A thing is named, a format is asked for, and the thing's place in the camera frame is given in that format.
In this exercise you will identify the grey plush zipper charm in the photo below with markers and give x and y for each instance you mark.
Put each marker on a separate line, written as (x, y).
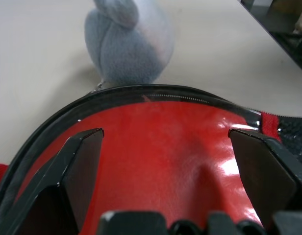
(121, 56)

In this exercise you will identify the red table tennis paddle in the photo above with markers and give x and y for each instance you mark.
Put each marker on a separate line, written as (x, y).
(153, 151)

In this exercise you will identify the black paddle case clear window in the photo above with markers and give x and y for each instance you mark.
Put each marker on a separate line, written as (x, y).
(67, 110)

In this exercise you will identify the black table frame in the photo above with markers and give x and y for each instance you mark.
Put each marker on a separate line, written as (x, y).
(288, 44)

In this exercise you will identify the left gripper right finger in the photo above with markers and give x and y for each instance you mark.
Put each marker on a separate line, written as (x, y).
(271, 176)

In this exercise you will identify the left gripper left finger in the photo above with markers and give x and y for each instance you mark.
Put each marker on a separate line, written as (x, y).
(67, 186)

